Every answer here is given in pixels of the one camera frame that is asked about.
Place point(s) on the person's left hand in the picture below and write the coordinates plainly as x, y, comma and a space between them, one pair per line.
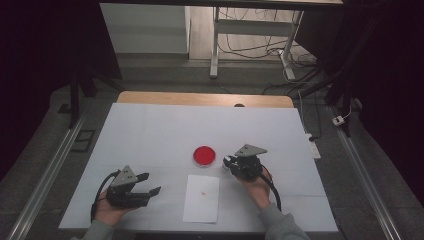
111, 216

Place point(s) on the black metal stand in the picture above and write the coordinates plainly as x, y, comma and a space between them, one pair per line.
345, 100
74, 103

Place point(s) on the person's right hand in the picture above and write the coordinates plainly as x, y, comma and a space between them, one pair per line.
258, 191

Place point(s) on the dark curtain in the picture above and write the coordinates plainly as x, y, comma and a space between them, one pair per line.
390, 83
40, 66

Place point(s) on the small white adapter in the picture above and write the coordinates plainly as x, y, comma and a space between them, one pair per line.
338, 120

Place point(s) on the round red ink pad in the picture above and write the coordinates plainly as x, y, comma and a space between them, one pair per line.
204, 155

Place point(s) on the white desk frame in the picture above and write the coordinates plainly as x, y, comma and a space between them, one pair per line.
253, 27

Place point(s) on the aluminium floor rail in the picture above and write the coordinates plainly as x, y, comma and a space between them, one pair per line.
363, 173
50, 173

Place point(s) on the white power strip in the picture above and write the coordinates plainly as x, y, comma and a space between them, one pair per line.
313, 146

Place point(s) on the white table cover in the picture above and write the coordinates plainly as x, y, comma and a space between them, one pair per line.
150, 133

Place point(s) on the black rectangular floor frame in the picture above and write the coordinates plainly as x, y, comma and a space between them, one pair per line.
78, 141

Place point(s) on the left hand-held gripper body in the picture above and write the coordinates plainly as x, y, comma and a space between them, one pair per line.
121, 198

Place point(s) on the black table grommet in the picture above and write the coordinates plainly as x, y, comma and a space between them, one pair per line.
239, 105

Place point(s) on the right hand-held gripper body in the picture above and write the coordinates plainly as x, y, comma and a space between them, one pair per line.
248, 166

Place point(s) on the white paper sheet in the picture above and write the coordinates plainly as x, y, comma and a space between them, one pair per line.
201, 203

